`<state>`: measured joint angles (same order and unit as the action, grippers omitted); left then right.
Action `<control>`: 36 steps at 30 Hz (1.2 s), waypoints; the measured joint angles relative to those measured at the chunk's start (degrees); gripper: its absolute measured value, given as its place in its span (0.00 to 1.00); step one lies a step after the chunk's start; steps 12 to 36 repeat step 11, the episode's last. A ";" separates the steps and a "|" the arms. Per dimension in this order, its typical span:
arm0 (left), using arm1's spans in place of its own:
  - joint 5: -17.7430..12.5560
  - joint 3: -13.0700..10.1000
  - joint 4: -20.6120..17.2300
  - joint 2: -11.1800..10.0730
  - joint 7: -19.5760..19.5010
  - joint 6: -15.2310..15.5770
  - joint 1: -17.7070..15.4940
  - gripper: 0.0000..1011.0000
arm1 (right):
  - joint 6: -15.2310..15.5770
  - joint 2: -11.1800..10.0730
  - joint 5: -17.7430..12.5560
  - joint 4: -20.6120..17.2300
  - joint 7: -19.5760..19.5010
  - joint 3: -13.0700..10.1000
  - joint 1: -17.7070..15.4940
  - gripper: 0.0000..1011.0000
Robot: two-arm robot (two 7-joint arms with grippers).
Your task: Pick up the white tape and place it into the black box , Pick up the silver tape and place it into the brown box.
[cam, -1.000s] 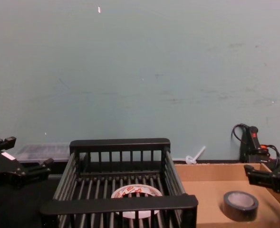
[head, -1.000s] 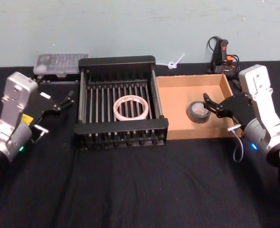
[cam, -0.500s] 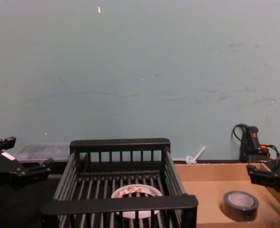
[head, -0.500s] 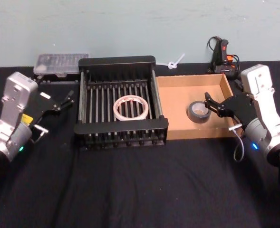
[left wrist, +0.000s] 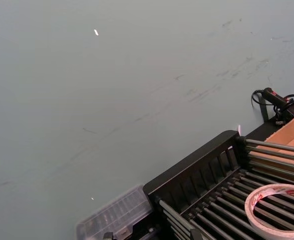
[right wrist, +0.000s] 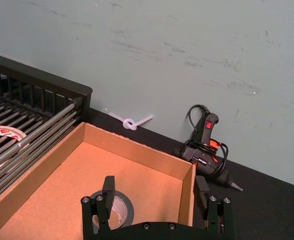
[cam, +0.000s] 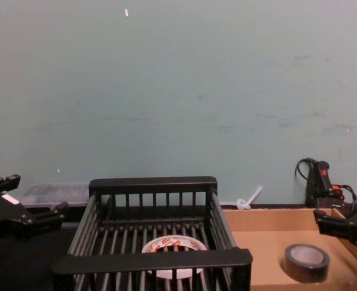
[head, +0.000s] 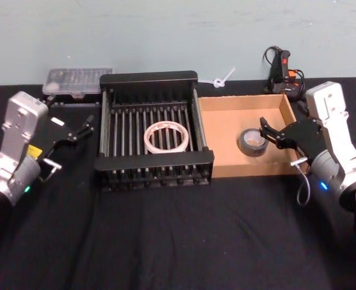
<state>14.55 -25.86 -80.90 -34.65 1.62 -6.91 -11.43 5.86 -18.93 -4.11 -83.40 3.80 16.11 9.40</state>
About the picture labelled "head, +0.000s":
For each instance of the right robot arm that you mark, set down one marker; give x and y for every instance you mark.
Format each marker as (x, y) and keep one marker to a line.
(335, 169)

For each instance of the clear plastic case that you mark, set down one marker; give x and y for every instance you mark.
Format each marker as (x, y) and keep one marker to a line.
(75, 80)

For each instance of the white three-armed plastic piece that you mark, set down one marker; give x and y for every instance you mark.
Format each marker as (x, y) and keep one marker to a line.
(219, 82)

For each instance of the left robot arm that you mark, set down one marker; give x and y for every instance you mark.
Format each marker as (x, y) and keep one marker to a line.
(14, 163)

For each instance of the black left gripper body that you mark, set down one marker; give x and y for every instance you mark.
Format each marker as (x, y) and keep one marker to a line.
(55, 134)

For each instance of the silver tape roll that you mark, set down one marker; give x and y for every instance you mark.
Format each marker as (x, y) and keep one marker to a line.
(253, 149)

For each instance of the black rack with steel bars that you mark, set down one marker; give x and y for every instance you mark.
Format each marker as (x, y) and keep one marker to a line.
(153, 169)

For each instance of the plain pale wall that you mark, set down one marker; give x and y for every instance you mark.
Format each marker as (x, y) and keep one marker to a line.
(177, 33)

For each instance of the black table cloth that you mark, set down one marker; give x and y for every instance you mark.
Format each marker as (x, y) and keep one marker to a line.
(177, 235)

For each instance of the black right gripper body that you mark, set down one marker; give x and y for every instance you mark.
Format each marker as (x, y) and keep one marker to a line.
(301, 136)

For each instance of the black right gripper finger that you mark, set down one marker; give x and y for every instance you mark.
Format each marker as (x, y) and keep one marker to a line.
(269, 127)
(271, 139)

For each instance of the shallow brown cardboard tray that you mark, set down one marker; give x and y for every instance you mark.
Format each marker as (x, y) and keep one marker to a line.
(223, 145)

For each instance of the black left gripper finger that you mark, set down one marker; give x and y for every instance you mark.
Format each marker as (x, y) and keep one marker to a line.
(47, 101)
(85, 128)

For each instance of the white tape roll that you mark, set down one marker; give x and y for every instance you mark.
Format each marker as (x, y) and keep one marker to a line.
(149, 142)

